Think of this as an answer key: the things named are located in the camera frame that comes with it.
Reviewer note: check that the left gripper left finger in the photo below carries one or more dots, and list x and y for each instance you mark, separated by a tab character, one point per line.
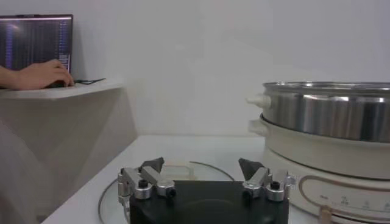
152	178

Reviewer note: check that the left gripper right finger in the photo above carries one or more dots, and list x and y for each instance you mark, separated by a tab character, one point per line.
259	178

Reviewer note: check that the round glass pot lid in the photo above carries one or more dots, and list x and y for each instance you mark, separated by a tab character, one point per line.
179	170

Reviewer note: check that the person's bare forearm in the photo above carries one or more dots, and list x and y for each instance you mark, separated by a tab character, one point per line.
9	77

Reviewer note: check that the person's bare hand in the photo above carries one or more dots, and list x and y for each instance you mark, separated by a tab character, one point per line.
42	74

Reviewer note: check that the cream electric cooker base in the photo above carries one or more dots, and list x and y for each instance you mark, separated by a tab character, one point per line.
304	152

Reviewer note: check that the white side table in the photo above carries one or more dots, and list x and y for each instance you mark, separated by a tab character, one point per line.
61	121

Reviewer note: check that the black computer mouse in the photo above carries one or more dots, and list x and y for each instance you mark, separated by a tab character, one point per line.
56	85

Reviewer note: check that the black laptop with code screen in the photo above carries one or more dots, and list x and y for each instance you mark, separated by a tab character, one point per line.
33	42

